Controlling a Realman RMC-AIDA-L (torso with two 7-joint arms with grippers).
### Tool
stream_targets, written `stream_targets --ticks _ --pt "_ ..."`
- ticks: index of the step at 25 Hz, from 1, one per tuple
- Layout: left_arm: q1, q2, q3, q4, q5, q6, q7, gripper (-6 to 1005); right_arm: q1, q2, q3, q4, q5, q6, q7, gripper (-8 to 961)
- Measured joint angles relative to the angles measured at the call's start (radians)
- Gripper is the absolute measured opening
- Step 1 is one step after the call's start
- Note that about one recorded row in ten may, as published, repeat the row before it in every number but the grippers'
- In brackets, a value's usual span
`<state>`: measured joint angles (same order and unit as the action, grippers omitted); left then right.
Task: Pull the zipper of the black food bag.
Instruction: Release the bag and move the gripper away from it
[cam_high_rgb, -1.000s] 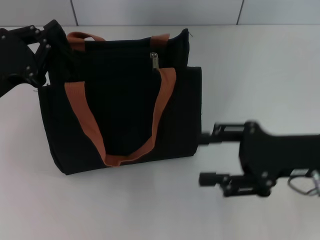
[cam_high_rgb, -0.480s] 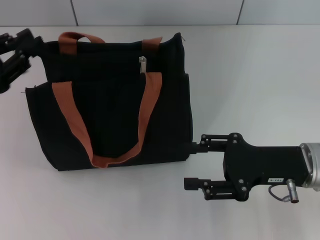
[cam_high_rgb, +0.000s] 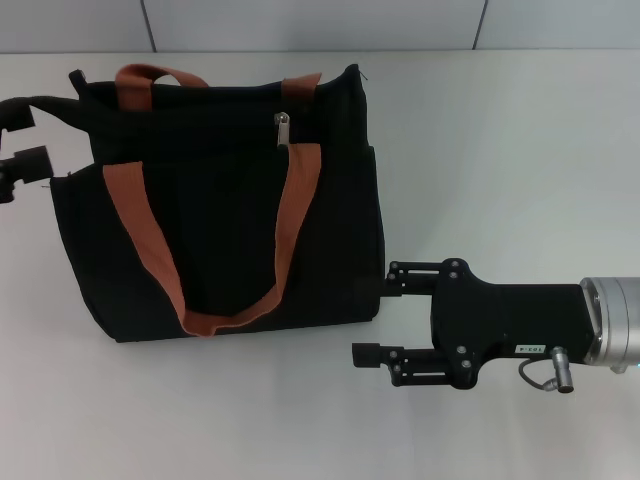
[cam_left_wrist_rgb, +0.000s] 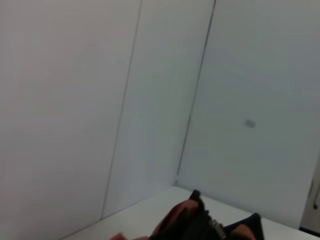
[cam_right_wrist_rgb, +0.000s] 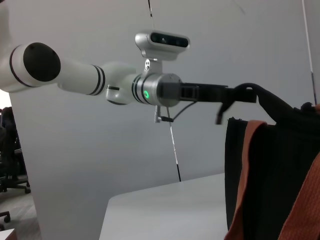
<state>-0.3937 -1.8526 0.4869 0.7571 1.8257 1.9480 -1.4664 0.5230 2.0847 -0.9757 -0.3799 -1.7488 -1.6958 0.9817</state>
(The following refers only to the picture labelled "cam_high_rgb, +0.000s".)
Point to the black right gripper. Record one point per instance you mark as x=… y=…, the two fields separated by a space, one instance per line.
x=515 y=320

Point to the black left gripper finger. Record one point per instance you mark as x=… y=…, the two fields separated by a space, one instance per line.
x=15 y=115
x=27 y=165

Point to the silver zipper pull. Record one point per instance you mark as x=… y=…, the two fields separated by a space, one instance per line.
x=282 y=130

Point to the right robot arm silver white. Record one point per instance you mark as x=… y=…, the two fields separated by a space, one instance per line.
x=617 y=325

